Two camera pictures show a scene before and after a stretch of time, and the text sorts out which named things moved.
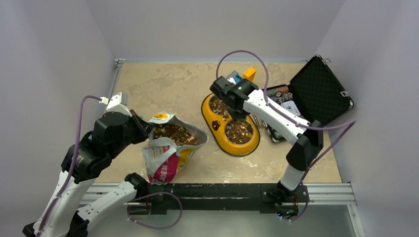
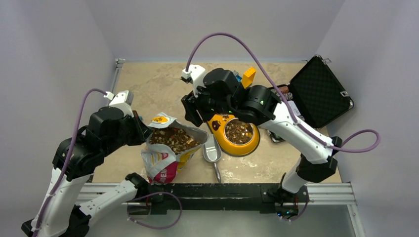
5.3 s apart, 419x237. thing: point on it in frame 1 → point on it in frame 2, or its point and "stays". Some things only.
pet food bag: x=172 y=144 stays
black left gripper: x=143 y=127 stays
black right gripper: x=238 y=116 → x=191 y=103
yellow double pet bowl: x=241 y=136 stays
